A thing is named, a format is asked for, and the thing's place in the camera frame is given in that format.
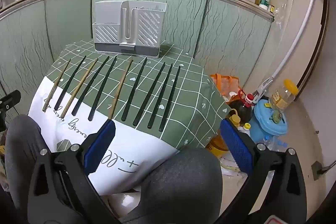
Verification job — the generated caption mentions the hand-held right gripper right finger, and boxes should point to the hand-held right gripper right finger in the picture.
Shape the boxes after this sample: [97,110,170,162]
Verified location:
[220,118,306,224]

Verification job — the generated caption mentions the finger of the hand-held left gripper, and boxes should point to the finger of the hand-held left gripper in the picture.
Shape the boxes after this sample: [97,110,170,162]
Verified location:
[0,90,21,112]

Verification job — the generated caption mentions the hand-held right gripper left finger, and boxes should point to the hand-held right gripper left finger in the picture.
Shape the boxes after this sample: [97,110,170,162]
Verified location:
[28,119,116,224]

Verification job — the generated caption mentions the black chopstick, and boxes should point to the black chopstick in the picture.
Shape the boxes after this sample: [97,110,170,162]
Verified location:
[147,63,174,129]
[121,57,148,122]
[71,55,110,116]
[54,55,87,110]
[158,64,182,132]
[133,62,166,127]
[88,55,118,121]

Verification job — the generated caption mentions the white grey utensil holder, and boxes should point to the white grey utensil holder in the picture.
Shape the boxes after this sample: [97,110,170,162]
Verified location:
[92,0,168,59]

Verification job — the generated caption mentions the orange oil jug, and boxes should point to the orange oil jug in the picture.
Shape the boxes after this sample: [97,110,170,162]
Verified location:
[206,132,231,159]

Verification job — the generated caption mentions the small white bottle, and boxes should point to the small white bottle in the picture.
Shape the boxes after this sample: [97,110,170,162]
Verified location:
[238,123,252,135]

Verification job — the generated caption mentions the clear plastic bag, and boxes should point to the clear plastic bag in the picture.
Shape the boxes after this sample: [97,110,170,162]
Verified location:
[219,156,248,177]

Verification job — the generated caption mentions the yellow cap bottle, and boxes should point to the yellow cap bottle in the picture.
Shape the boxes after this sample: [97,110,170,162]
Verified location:
[228,112,241,127]

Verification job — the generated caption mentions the dark oil bottle red cap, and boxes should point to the dark oil bottle red cap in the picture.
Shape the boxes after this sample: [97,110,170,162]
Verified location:
[228,90,256,125]

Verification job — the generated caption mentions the pack of water bottles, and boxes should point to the pack of water bottles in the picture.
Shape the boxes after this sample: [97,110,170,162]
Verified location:
[262,135,289,152]

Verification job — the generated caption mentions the person's left leg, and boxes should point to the person's left leg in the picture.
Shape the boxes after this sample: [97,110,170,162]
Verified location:
[0,114,57,214]

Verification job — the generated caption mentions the person's leg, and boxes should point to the person's leg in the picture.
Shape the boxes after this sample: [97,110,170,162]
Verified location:
[119,147,223,224]
[0,114,57,214]

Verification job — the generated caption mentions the grey metal clamp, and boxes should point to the grey metal clamp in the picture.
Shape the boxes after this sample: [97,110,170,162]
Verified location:
[252,77,275,104]

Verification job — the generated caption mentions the orange bag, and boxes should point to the orange bag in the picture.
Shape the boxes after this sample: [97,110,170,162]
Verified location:
[210,73,242,102]

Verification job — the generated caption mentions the clear jar yellow lid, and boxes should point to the clear jar yellow lid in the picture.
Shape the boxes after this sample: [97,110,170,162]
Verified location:
[269,79,300,111]

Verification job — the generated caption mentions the person's right leg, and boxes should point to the person's right leg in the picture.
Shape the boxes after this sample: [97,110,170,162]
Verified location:
[119,147,223,224]

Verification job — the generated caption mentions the green grid tablecloth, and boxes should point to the green grid tablecloth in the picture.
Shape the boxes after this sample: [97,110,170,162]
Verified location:
[28,40,233,195]

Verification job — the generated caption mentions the white pipe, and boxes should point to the white pipe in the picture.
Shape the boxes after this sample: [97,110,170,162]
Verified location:
[262,0,317,88]

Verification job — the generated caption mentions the grey metal bracket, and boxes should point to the grey metal bracket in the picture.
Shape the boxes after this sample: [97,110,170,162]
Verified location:
[311,161,336,181]

